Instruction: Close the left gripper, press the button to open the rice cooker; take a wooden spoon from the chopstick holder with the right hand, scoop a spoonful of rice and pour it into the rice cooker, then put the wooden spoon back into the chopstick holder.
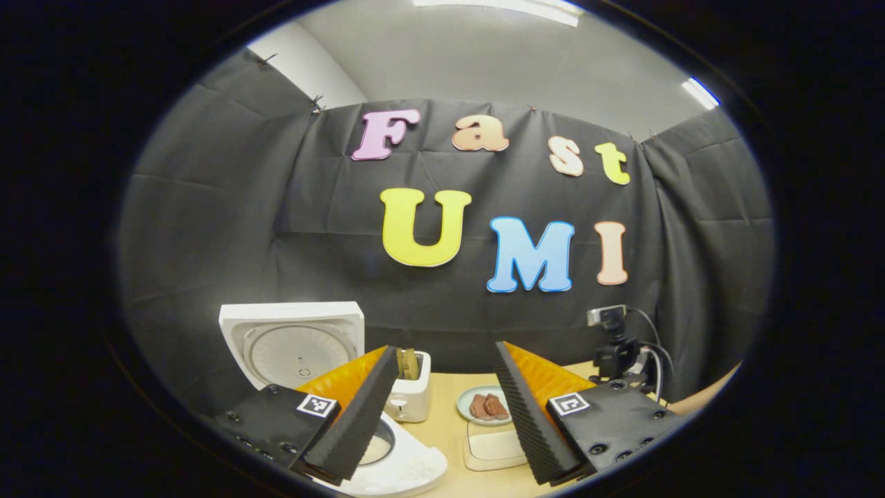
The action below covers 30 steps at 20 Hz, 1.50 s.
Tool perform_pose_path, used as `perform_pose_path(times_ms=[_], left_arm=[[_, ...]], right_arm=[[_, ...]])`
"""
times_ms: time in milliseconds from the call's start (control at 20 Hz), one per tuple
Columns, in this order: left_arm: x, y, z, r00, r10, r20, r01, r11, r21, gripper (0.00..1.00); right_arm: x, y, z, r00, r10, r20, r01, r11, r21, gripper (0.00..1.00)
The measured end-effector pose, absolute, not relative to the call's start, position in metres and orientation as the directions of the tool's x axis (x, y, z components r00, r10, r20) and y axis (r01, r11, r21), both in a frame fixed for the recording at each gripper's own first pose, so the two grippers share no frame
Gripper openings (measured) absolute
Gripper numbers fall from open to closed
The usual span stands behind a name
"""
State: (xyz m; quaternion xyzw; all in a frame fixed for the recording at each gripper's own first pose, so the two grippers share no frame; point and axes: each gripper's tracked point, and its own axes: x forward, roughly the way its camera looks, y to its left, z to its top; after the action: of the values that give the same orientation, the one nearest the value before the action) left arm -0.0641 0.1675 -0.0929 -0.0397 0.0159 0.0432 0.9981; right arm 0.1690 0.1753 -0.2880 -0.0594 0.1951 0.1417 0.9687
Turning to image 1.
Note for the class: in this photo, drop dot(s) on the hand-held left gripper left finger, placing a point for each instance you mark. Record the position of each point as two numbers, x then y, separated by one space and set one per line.
363 418

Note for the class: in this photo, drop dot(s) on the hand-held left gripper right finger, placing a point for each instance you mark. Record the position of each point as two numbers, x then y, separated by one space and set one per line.
529 422

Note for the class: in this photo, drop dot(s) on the white rice cooker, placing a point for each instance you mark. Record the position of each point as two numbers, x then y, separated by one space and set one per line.
290 346

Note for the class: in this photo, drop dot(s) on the red meat slices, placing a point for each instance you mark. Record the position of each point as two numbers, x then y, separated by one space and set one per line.
487 407

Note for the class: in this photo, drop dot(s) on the white toaster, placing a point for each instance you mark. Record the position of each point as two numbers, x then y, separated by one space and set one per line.
413 398

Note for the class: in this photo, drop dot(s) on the clear rectangular tray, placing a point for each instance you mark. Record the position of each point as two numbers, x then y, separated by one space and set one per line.
494 465

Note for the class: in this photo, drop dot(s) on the pale green round plate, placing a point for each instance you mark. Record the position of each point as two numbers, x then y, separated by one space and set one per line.
464 408

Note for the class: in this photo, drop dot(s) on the brown bread slice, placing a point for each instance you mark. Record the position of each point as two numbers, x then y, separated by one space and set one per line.
413 364
403 363

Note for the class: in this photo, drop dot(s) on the black backdrop cloth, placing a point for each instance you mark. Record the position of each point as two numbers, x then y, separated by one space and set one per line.
242 242

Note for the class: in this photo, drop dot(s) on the small ceiling light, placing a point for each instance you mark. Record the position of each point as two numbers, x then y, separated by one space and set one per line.
700 93

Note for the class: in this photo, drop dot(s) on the long ceiling light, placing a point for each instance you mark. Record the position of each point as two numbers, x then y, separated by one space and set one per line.
498 8

